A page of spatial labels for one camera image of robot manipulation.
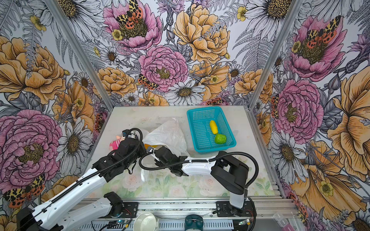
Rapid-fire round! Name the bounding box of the white plastic bag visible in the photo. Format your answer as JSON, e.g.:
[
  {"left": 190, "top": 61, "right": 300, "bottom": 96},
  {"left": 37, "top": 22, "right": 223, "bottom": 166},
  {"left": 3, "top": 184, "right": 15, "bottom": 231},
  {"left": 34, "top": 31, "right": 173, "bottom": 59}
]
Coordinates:
[{"left": 140, "top": 117, "right": 190, "bottom": 182}]

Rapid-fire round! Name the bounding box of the yellow fruit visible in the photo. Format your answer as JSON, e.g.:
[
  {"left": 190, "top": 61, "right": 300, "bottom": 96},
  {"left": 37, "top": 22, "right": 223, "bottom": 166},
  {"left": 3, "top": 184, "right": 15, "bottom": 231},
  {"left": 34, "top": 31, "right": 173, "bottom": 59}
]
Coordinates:
[{"left": 210, "top": 120, "right": 219, "bottom": 135}]

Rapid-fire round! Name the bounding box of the green fruit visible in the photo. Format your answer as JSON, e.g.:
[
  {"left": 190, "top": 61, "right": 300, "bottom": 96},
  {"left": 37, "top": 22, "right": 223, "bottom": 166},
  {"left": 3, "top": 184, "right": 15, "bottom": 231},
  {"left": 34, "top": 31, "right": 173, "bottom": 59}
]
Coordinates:
[{"left": 214, "top": 133, "right": 227, "bottom": 144}]

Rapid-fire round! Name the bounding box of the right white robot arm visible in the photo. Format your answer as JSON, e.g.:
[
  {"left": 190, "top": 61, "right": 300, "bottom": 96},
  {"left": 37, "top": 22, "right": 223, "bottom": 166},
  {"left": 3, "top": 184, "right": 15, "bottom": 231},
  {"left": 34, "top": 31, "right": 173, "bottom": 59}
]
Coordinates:
[{"left": 139, "top": 147, "right": 259, "bottom": 217}]

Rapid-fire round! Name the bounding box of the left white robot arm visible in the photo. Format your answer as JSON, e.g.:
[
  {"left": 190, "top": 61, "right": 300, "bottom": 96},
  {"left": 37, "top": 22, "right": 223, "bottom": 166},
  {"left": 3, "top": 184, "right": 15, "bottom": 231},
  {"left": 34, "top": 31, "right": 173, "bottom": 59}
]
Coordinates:
[{"left": 16, "top": 128, "right": 145, "bottom": 231}]

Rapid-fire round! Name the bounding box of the cartoon boy doll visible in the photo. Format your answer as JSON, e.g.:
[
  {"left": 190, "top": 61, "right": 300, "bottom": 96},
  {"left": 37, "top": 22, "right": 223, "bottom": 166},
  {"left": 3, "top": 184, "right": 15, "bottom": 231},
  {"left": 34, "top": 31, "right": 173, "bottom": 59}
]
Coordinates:
[{"left": 109, "top": 136, "right": 125, "bottom": 151}]

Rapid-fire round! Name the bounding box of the teal plastic basket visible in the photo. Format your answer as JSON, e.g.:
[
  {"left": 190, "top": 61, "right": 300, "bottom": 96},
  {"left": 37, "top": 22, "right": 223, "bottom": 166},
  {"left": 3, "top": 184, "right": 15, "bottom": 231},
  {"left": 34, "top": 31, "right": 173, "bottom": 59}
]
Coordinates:
[{"left": 187, "top": 106, "right": 237, "bottom": 153}]

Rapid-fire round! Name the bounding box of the white round cup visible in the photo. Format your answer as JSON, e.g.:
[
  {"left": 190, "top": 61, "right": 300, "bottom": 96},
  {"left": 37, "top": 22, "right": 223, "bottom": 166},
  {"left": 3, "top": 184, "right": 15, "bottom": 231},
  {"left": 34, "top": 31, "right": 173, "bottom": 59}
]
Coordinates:
[{"left": 133, "top": 212, "right": 160, "bottom": 231}]

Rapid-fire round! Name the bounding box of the dark green round container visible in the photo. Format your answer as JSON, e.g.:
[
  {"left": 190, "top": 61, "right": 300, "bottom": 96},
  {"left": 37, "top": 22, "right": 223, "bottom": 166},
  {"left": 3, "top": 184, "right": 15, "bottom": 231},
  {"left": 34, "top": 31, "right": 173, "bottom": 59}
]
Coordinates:
[{"left": 184, "top": 215, "right": 204, "bottom": 231}]

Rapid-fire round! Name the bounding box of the pink plastic object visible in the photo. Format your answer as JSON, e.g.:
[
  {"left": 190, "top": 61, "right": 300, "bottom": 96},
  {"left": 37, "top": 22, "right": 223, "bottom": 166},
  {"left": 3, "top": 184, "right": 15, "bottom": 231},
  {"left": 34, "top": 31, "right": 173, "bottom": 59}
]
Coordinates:
[{"left": 273, "top": 213, "right": 295, "bottom": 231}]

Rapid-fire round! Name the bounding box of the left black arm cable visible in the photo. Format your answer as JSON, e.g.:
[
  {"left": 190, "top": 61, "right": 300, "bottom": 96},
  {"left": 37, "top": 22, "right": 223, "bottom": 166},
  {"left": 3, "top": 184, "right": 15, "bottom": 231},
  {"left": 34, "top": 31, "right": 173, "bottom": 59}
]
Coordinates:
[{"left": 17, "top": 127, "right": 144, "bottom": 223}]

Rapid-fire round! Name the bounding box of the right black corrugated cable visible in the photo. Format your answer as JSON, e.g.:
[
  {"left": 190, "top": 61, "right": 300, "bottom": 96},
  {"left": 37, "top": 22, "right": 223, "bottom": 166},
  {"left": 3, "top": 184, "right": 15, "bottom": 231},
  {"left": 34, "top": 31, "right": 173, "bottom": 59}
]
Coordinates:
[{"left": 138, "top": 151, "right": 260, "bottom": 200}]

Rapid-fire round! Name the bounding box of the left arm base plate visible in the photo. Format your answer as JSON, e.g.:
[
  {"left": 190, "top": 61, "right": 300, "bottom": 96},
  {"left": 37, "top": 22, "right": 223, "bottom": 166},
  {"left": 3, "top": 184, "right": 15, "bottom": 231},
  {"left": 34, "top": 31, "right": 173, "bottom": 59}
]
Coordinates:
[{"left": 117, "top": 202, "right": 139, "bottom": 218}]

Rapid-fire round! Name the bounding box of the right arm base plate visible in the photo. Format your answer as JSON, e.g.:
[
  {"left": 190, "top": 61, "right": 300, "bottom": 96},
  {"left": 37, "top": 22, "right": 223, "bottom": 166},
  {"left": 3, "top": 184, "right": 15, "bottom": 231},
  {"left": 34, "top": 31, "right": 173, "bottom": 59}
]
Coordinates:
[{"left": 216, "top": 201, "right": 256, "bottom": 217}]

